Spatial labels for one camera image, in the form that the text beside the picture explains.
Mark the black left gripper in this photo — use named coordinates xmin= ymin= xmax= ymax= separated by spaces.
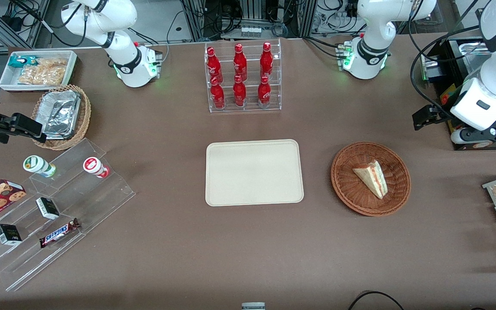
xmin=412 ymin=105 xmax=453 ymax=131

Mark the triangular sandwich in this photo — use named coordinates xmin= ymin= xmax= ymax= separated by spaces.
xmin=352 ymin=160 xmax=389 ymax=200

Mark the aluminium foil tray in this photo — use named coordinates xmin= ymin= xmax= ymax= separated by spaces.
xmin=37 ymin=90 xmax=81 ymax=140

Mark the oval wicker basket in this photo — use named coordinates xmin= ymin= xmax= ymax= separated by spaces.
xmin=31 ymin=84 xmax=92 ymax=151

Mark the round brown wicker basket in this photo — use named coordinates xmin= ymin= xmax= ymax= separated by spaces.
xmin=331 ymin=142 xmax=412 ymax=217

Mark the beige plastic tray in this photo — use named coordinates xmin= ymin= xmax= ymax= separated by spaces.
xmin=205 ymin=139 xmax=304 ymax=207

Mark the green lid yogurt cup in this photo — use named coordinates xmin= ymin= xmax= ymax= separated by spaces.
xmin=23 ymin=155 xmax=57 ymax=178

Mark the white rectangular bin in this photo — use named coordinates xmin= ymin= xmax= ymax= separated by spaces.
xmin=0 ymin=50 xmax=78 ymax=93

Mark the black food warmer machine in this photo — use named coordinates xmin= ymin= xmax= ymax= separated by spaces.
xmin=419 ymin=36 xmax=496 ymax=151

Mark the clear bag of crackers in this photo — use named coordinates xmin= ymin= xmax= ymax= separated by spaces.
xmin=17 ymin=58 xmax=68 ymax=86

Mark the red lid yogurt cup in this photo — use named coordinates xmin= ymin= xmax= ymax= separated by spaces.
xmin=83 ymin=157 xmax=111 ymax=179

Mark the teal snack packet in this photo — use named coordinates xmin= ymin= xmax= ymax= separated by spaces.
xmin=8 ymin=56 xmax=37 ymax=69

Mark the small black box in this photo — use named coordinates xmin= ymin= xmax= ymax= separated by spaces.
xmin=0 ymin=224 xmax=23 ymax=246
xmin=36 ymin=197 xmax=60 ymax=220

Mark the steel warmer pan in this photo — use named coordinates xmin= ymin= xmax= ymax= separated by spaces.
xmin=454 ymin=38 xmax=492 ymax=76

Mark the clear acrylic stepped display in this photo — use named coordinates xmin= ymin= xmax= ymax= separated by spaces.
xmin=0 ymin=138 xmax=137 ymax=292

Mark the snickers chocolate bar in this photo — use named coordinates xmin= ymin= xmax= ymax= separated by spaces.
xmin=39 ymin=218 xmax=81 ymax=249

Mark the red cola bottle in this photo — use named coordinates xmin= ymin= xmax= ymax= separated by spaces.
xmin=233 ymin=43 xmax=248 ymax=81
xmin=232 ymin=75 xmax=247 ymax=108
xmin=206 ymin=47 xmax=223 ymax=83
xmin=257 ymin=76 xmax=272 ymax=109
xmin=210 ymin=77 xmax=226 ymax=109
xmin=260 ymin=42 xmax=274 ymax=78

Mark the clear acrylic bottle rack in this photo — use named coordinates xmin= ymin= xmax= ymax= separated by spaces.
xmin=204 ymin=39 xmax=282 ymax=114

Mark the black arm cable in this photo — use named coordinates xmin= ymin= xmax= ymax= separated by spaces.
xmin=408 ymin=0 xmax=490 ymax=122

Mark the black floor cable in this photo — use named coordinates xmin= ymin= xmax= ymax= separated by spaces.
xmin=347 ymin=291 xmax=406 ymax=310

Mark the aluminium frame rack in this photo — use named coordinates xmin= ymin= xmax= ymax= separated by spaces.
xmin=181 ymin=0 xmax=319 ymax=40

